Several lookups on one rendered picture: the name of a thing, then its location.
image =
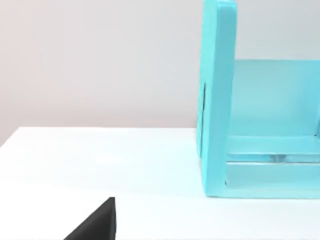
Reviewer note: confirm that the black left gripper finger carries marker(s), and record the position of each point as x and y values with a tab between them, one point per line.
101	222

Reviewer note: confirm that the light blue rack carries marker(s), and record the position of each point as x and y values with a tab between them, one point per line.
262	112

